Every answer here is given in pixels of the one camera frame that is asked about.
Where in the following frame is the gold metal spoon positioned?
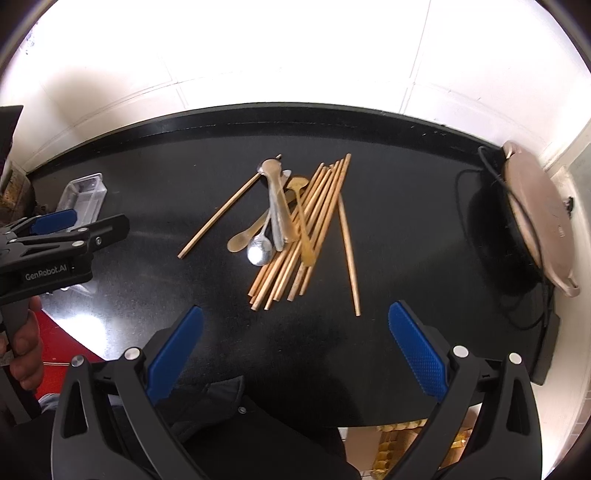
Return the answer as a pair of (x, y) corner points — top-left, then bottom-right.
(287, 176), (315, 267)

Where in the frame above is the translucent amber plastic spoon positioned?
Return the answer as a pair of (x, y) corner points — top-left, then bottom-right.
(259, 158), (297, 244)

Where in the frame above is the clear plastic tray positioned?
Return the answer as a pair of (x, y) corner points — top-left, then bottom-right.
(56, 173), (107, 231)

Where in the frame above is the beige plastic spoon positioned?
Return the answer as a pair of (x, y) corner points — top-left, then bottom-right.
(226, 208), (274, 265)

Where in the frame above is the person's left hand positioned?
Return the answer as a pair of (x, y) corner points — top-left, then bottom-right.
(10, 296), (44, 391)

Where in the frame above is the black power cable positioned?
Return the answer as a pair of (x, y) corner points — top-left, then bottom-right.
(454, 144), (562, 386)

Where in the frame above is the lone wooden chopstick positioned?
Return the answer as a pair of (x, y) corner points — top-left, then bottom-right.
(176, 173), (262, 259)
(338, 196), (362, 317)

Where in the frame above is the wooden chopstick bundle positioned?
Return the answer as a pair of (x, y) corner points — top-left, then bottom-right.
(249, 154), (361, 315)

